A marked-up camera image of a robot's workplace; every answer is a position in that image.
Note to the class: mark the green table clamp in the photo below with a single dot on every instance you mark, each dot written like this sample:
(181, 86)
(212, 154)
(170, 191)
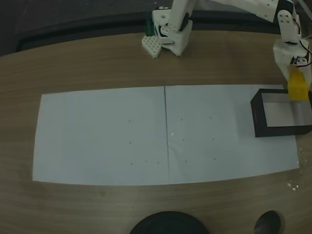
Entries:
(149, 28)

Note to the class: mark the black round object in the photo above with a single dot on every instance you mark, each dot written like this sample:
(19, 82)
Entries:
(168, 224)

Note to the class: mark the dark brown open box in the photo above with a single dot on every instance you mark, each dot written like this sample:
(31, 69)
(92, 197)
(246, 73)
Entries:
(259, 119)

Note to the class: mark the yellow cube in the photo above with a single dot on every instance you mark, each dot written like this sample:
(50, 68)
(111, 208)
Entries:
(297, 87)

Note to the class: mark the white paper sheet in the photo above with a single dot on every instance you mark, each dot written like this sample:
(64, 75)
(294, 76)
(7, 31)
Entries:
(97, 146)
(219, 151)

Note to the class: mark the dark rounded object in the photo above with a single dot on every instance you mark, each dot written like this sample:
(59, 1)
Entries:
(269, 223)

